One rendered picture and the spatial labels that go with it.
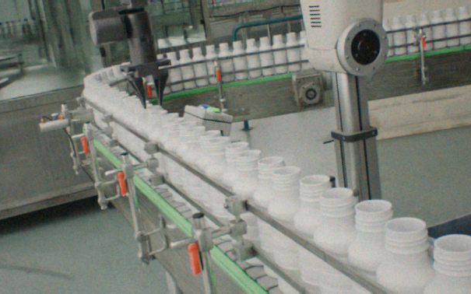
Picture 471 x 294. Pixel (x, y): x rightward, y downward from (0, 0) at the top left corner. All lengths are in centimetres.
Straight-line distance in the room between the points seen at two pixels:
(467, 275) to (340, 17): 126
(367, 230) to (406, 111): 477
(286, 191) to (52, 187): 371
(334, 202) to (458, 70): 235
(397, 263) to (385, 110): 475
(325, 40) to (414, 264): 125
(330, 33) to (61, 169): 295
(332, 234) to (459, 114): 491
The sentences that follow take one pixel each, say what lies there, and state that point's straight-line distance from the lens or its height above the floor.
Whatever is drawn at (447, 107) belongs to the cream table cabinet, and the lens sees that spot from 551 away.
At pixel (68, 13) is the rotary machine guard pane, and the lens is 434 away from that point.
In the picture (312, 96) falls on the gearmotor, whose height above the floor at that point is 91.
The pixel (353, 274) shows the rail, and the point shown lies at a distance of 64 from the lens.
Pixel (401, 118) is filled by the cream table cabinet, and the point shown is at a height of 15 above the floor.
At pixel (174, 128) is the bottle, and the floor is 115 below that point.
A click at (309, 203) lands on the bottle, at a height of 114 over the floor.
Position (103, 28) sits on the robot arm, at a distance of 134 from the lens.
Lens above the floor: 140
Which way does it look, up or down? 14 degrees down
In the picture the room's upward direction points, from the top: 9 degrees counter-clockwise
